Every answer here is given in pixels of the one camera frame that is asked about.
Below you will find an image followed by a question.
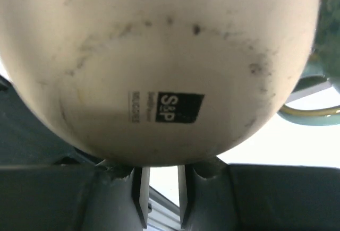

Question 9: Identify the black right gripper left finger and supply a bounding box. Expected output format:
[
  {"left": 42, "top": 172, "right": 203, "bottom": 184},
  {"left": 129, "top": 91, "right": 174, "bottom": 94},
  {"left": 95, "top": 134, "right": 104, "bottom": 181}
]
[{"left": 1, "top": 164, "right": 150, "bottom": 230}]

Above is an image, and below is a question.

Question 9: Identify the teal speckled ceramic mug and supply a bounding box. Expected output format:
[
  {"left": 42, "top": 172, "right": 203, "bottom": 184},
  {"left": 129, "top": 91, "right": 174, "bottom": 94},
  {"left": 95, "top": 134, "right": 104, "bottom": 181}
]
[{"left": 278, "top": 0, "right": 339, "bottom": 126}]

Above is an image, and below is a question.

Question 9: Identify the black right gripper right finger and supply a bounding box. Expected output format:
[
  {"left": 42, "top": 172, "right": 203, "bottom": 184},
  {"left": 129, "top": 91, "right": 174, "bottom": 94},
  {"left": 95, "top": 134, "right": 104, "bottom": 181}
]
[{"left": 178, "top": 158, "right": 339, "bottom": 230}]

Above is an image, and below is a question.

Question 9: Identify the cream ceramic mug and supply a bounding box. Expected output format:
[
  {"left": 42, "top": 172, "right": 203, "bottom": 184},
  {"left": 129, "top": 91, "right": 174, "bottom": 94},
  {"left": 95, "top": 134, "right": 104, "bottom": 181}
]
[{"left": 1, "top": 0, "right": 320, "bottom": 166}]

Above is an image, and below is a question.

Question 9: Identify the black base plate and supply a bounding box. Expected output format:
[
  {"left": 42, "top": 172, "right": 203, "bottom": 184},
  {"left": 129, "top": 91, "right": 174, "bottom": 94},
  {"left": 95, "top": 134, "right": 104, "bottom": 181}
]
[{"left": 1, "top": 77, "right": 101, "bottom": 166}]

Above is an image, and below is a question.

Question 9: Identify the aluminium frame rail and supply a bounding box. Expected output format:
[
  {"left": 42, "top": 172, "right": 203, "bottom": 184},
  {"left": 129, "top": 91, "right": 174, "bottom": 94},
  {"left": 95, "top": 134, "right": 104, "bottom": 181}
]
[{"left": 144, "top": 186, "right": 182, "bottom": 231}]

